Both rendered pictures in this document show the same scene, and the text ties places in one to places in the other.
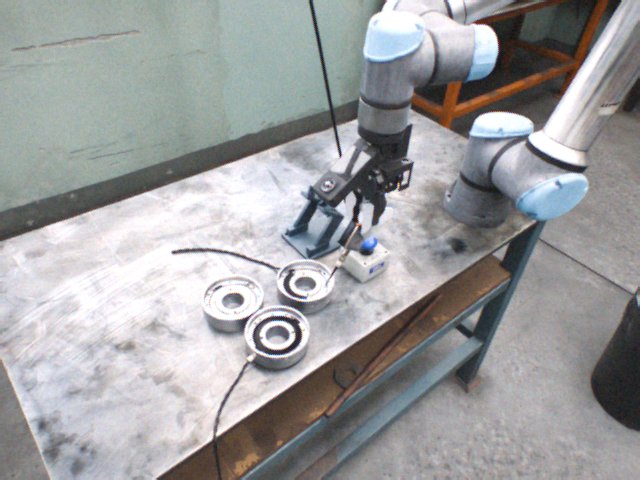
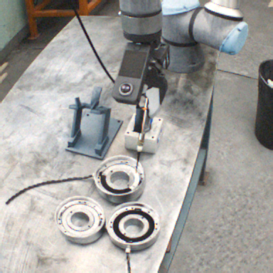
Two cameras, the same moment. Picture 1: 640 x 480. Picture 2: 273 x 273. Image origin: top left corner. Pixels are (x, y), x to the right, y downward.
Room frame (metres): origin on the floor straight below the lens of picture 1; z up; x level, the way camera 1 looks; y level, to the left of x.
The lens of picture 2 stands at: (0.15, 0.22, 1.47)
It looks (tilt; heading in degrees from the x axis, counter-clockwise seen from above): 46 degrees down; 334
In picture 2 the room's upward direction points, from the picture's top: 4 degrees counter-clockwise
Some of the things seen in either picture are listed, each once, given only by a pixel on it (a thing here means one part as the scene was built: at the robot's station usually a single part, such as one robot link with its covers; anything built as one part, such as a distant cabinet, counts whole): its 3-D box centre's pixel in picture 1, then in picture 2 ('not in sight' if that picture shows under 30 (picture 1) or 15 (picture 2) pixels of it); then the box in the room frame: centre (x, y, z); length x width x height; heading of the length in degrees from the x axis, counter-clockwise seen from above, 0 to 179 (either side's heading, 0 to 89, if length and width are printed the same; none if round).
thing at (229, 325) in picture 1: (233, 303); (80, 221); (0.57, 0.16, 0.82); 0.10 x 0.10 x 0.04
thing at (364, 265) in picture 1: (366, 256); (145, 131); (0.71, -0.08, 0.82); 0.08 x 0.07 x 0.05; 133
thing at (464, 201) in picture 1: (481, 190); (180, 46); (0.94, -0.34, 0.85); 0.15 x 0.15 x 0.10
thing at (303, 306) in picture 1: (305, 286); (120, 180); (0.62, 0.03, 0.82); 0.10 x 0.10 x 0.04
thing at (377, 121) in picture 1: (382, 112); (140, 19); (0.68, -0.06, 1.15); 0.08 x 0.08 x 0.05
